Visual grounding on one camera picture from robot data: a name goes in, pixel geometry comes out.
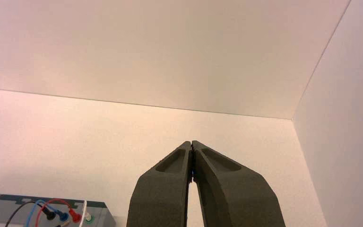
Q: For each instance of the grey and blue task box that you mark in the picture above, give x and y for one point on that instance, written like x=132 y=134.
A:
x=0 y=210

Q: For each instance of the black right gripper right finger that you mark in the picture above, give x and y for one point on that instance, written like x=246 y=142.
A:
x=231 y=200

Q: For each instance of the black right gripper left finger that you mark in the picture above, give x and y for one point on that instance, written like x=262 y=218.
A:
x=162 y=194

